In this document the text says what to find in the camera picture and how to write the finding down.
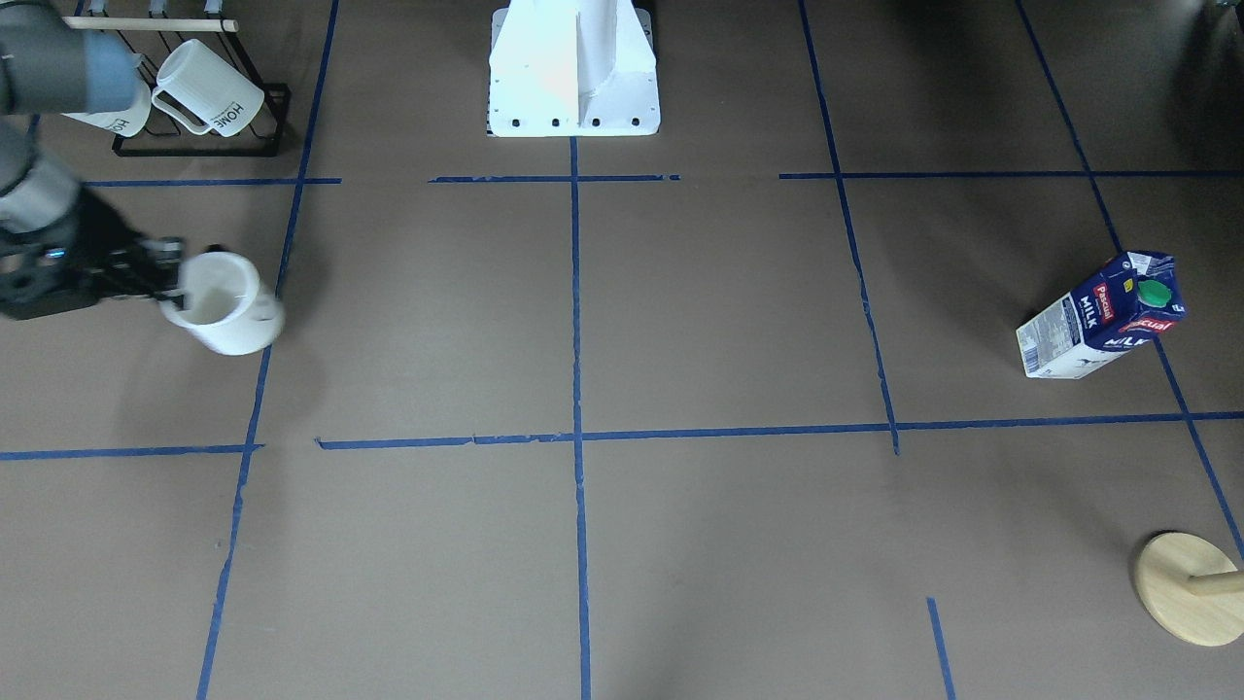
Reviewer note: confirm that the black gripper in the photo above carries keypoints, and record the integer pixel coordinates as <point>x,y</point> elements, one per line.
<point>100,236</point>

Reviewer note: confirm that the wooden mug tree stand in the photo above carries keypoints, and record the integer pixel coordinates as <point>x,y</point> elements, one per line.
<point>1190,588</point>

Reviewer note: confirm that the black wire mug rack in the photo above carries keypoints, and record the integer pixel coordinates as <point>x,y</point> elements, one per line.
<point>152,38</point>

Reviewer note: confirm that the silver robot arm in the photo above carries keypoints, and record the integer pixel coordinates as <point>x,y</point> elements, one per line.
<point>51,68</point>

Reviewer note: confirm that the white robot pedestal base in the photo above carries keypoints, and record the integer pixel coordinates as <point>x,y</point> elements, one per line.
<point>573,69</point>

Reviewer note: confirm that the white ribbed HOME mug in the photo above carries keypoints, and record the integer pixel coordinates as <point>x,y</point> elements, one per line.
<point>125,123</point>

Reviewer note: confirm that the white smiley mug black handle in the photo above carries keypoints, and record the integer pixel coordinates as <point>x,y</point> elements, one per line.
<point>222,300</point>

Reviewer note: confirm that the blue Pascual milk carton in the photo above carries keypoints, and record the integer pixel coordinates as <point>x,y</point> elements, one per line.
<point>1128,303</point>

